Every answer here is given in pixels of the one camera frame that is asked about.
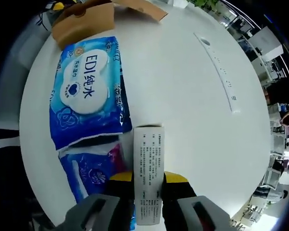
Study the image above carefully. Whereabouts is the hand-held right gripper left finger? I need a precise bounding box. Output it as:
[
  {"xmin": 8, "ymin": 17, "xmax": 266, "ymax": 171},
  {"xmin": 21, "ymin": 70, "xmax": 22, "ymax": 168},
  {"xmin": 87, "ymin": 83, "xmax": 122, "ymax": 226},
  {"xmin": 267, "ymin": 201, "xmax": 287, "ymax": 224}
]
[{"xmin": 54, "ymin": 172, "xmax": 135, "ymax": 231}]

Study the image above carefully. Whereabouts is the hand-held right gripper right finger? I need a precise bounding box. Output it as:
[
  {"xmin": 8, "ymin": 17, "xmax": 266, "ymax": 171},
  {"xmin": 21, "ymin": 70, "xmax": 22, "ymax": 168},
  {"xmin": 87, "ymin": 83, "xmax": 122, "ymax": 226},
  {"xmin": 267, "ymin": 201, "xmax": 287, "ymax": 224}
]
[{"xmin": 161, "ymin": 170, "xmax": 233, "ymax": 231}]

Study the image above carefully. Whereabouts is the brown cardboard shoe box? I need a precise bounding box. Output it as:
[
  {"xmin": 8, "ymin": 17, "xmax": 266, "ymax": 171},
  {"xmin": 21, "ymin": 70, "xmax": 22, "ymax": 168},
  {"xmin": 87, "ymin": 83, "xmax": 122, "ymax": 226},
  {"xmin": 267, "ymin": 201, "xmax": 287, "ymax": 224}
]
[{"xmin": 51, "ymin": 0, "xmax": 169, "ymax": 50}]

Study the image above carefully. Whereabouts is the white printed carton box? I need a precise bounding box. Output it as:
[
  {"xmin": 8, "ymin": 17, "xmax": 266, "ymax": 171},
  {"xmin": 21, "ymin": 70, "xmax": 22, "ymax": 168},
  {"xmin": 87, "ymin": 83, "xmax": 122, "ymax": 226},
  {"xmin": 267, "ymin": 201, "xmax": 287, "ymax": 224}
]
[{"xmin": 133, "ymin": 123, "xmax": 165, "ymax": 226}]

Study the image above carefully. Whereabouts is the blue plastic tissue pack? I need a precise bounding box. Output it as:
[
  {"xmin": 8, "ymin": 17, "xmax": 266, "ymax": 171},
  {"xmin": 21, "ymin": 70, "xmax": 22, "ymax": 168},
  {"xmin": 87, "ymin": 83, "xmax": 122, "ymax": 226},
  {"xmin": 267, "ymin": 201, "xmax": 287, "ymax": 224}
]
[{"xmin": 57, "ymin": 141, "xmax": 137, "ymax": 226}]

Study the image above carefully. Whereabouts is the blue white wet wipes pack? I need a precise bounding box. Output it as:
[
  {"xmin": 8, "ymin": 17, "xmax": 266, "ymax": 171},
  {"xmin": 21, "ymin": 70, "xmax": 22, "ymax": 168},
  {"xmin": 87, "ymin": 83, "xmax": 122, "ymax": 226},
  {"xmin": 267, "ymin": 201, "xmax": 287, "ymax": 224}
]
[{"xmin": 49, "ymin": 36, "xmax": 133, "ymax": 151}]

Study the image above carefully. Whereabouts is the white table socket panel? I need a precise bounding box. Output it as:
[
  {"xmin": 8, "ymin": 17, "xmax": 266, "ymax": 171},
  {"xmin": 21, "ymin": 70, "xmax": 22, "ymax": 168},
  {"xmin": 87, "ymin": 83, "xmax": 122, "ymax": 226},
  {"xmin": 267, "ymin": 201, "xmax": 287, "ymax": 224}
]
[{"xmin": 193, "ymin": 32, "xmax": 240, "ymax": 114}]

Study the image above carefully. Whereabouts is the green potted plant white pot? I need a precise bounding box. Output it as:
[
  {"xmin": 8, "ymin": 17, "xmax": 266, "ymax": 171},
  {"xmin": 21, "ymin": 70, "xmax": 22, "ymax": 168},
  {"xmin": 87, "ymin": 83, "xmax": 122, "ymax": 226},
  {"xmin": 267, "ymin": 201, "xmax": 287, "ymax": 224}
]
[{"xmin": 172, "ymin": 0, "xmax": 223, "ymax": 10}]

